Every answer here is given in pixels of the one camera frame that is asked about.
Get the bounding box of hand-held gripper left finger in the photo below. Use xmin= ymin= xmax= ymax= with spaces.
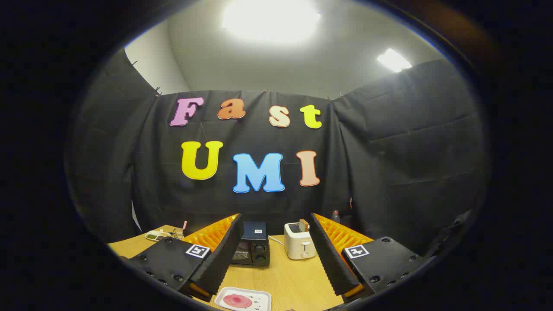
xmin=124 ymin=213 xmax=245 ymax=303

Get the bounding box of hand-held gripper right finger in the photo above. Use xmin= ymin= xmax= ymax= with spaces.
xmin=308 ymin=212 xmax=433 ymax=303

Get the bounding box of black toaster oven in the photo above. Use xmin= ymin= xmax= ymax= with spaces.
xmin=231 ymin=221 xmax=271 ymax=267

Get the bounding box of pink ham slice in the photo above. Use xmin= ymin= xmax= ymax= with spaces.
xmin=223 ymin=294 xmax=253 ymax=309

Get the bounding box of white square plate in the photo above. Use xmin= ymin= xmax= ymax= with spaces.
xmin=214 ymin=286 xmax=272 ymax=311

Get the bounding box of white pop-up toaster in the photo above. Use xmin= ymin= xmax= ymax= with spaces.
xmin=284 ymin=222 xmax=317 ymax=260

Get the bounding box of black backdrop cloth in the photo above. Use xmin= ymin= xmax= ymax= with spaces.
xmin=65 ymin=50 xmax=491 ymax=260

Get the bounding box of small ceiling light panel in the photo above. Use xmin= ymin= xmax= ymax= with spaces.
xmin=377 ymin=48 xmax=413 ymax=73

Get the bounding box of large ceiling light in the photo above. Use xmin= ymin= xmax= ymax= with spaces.
xmin=222 ymin=0 xmax=322 ymax=44

